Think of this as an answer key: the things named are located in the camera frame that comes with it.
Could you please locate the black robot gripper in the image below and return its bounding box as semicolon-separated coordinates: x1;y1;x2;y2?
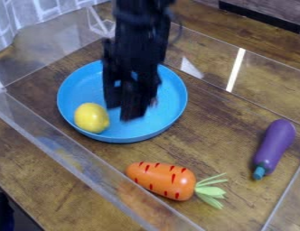
103;0;175;121

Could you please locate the yellow toy lemon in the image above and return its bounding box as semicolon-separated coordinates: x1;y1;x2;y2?
74;103;110;134

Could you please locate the orange toy carrot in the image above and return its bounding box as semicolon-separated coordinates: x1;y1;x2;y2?
126;162;228;209

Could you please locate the purple toy eggplant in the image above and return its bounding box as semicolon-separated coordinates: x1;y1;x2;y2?
253;119;296;180

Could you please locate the clear acrylic enclosure wall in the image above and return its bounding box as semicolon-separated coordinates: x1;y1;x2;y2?
0;0;300;231

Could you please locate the white patterned curtain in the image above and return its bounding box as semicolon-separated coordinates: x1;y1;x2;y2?
0;0;109;51

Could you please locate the blue round plate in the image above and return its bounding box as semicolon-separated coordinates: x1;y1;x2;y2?
56;60;189;144

